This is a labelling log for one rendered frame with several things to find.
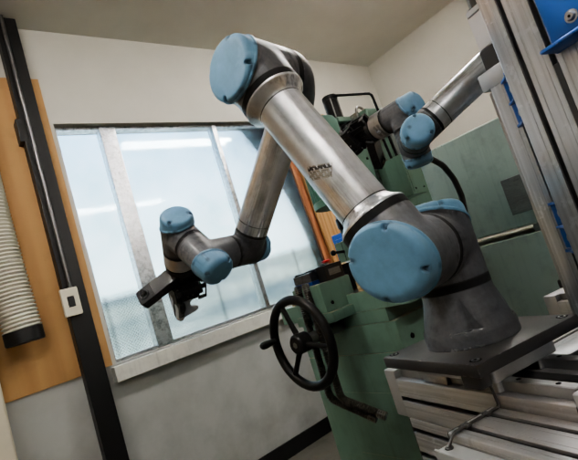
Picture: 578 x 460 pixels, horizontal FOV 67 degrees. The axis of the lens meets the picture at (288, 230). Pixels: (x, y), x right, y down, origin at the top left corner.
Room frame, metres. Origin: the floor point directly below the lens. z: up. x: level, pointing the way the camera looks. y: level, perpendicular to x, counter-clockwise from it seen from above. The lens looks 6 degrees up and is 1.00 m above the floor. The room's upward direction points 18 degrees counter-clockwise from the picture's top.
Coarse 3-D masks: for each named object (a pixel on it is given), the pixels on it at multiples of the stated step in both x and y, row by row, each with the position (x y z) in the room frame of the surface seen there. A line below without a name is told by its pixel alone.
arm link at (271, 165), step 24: (312, 72) 0.81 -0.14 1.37; (312, 96) 0.83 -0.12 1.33; (264, 144) 0.89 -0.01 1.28; (264, 168) 0.90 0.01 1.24; (288, 168) 0.92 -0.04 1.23; (264, 192) 0.93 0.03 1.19; (240, 216) 0.97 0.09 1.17; (264, 216) 0.96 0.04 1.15; (240, 240) 0.98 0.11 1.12; (264, 240) 1.01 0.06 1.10; (240, 264) 0.99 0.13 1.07
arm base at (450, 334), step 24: (456, 288) 0.70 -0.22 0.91; (480, 288) 0.70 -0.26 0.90; (432, 312) 0.73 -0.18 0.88; (456, 312) 0.70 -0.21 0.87; (480, 312) 0.69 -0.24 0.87; (504, 312) 0.69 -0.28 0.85; (432, 336) 0.73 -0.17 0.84; (456, 336) 0.69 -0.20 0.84; (480, 336) 0.68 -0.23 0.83; (504, 336) 0.68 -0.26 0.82
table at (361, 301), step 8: (352, 296) 1.37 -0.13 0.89; (360, 296) 1.35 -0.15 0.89; (368, 296) 1.32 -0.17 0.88; (352, 304) 1.37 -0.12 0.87; (360, 304) 1.36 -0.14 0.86; (368, 304) 1.33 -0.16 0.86; (376, 304) 1.31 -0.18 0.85; (384, 304) 1.28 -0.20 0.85; (392, 304) 1.26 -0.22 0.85; (400, 304) 1.24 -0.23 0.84; (288, 312) 1.64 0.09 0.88; (296, 312) 1.60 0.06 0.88; (336, 312) 1.33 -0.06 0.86; (344, 312) 1.35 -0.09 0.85; (352, 312) 1.37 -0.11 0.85; (296, 320) 1.61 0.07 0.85; (328, 320) 1.34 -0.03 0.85; (336, 320) 1.32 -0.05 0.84
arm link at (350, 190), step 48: (240, 48) 0.67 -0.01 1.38; (288, 48) 0.77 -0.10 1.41; (240, 96) 0.70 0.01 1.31; (288, 96) 0.68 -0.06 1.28; (288, 144) 0.68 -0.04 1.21; (336, 144) 0.66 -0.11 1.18; (336, 192) 0.64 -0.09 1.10; (384, 192) 0.64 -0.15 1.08; (384, 240) 0.58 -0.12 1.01; (432, 240) 0.59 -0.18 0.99; (384, 288) 0.61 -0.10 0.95; (432, 288) 0.62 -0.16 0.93
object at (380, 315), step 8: (408, 304) 1.35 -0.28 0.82; (416, 304) 1.38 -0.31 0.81; (360, 312) 1.36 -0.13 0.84; (368, 312) 1.34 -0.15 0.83; (376, 312) 1.31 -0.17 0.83; (384, 312) 1.29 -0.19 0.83; (392, 312) 1.30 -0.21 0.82; (400, 312) 1.32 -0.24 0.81; (344, 320) 1.42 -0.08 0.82; (352, 320) 1.40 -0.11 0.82; (360, 320) 1.37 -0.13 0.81; (368, 320) 1.35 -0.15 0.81; (376, 320) 1.32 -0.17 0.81; (384, 320) 1.30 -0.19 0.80; (304, 328) 1.59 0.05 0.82
